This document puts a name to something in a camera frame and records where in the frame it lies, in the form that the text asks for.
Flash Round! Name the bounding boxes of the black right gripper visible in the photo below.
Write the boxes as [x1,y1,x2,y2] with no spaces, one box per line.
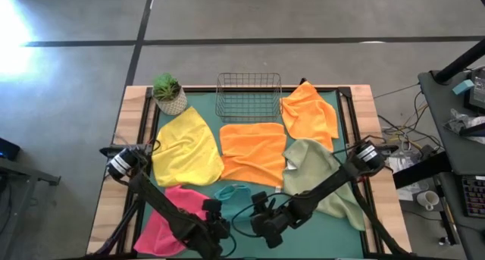
[250,205,304,249]

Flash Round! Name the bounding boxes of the blue microfiber towel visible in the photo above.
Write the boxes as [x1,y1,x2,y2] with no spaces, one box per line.
[214,183,262,234]

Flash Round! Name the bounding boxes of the pink microfiber towel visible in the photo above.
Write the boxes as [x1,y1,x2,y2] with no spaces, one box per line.
[133,183,211,258]

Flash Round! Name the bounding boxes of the light green microfiber towel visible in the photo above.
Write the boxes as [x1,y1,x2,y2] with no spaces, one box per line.
[282,138,367,231]

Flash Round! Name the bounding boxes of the orange microfiber towel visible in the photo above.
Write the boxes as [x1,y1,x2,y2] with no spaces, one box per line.
[219,122,288,189]
[280,80,340,153]

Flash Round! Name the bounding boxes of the yellow microfiber towel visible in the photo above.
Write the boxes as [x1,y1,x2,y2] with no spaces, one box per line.
[151,106,225,188]

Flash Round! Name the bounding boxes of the black support strut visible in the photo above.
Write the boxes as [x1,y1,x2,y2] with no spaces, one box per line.
[350,172,410,259]
[90,197,143,258]

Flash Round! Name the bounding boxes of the white papers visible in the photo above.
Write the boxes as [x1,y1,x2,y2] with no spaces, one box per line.
[386,153,431,202]

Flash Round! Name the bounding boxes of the potted plant patterned white pot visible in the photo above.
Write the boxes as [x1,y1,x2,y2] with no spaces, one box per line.
[152,72,189,116]

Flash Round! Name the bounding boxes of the white mug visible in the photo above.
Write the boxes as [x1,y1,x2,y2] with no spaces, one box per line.
[416,190,440,211]

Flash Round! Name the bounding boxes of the black desk support bar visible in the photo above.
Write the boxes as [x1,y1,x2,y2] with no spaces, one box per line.
[392,150,454,190]

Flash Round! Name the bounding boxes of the backlit keyboard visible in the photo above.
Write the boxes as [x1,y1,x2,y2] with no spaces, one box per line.
[460,174,485,219]

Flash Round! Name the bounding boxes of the grey metal cart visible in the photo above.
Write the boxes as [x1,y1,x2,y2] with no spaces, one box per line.
[0,157,61,260]

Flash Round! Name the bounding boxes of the dark grey side desk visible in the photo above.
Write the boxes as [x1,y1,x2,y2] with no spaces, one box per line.
[418,68,485,260]

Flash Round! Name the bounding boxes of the crumpled plastic bag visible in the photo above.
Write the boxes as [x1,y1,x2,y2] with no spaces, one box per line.
[443,108,485,146]

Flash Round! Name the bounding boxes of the black device blue light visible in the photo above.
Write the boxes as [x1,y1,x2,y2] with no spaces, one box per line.
[0,136,22,162]

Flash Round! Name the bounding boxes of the light blue box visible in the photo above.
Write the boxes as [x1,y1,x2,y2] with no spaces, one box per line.
[452,79,476,96]

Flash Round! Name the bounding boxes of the black pole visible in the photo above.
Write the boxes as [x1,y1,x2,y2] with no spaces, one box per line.
[433,38,485,85]

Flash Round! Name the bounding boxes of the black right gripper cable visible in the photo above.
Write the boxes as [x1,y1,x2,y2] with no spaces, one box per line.
[230,191,293,239]

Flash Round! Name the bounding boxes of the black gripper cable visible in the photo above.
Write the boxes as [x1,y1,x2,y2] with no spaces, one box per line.
[230,191,293,239]
[221,232,238,258]

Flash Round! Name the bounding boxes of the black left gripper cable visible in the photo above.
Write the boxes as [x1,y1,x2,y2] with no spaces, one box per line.
[221,232,238,258]

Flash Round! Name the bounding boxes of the black wire basket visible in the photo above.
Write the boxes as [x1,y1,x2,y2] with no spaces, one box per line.
[214,72,283,124]

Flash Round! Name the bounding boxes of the black table frame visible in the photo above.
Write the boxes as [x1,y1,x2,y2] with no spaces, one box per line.
[116,85,382,260]

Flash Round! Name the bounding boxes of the tangled floor cables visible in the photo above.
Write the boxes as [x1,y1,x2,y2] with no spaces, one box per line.
[373,81,444,162]

